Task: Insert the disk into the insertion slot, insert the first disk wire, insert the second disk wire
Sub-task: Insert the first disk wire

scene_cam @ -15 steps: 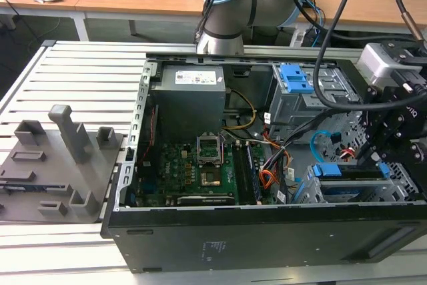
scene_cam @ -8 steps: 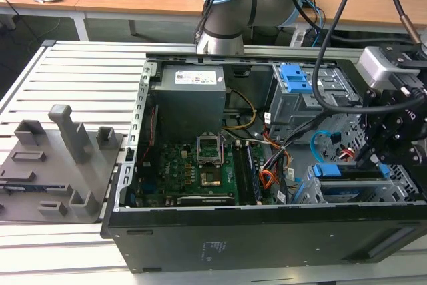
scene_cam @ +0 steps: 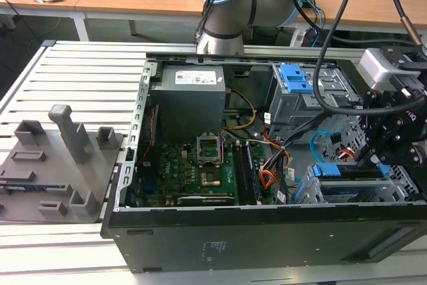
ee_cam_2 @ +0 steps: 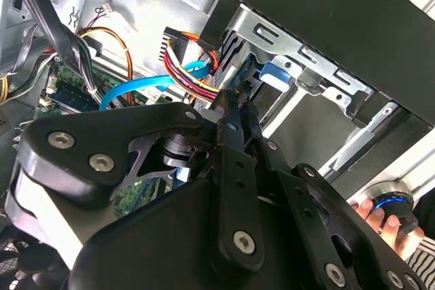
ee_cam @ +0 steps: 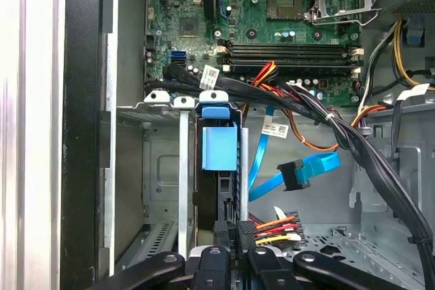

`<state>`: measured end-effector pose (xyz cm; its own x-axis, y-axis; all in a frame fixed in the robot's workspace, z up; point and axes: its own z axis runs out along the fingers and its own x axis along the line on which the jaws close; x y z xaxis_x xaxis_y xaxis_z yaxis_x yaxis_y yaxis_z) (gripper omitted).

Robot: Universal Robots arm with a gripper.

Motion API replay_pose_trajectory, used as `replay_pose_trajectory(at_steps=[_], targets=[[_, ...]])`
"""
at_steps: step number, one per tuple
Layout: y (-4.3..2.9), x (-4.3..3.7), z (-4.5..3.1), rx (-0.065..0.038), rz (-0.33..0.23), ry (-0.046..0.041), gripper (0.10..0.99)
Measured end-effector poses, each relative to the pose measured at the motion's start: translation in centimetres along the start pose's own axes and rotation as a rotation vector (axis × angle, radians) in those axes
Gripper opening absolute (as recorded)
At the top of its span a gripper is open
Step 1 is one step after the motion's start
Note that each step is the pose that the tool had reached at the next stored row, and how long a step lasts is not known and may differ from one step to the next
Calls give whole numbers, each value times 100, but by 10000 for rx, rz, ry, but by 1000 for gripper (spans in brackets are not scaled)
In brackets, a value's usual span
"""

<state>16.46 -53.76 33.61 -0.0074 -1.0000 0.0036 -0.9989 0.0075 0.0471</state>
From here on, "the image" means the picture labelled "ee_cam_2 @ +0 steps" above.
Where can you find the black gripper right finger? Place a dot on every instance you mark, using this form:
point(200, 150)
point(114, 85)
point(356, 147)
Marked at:
point(316, 201)

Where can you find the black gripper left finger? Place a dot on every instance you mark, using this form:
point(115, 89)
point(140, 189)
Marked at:
point(85, 133)

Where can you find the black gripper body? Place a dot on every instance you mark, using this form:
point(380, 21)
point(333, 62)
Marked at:
point(163, 242)

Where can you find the hard disk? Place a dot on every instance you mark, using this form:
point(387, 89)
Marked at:
point(231, 66)

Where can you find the person's hand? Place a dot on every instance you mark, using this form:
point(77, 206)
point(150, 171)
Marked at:
point(391, 229)

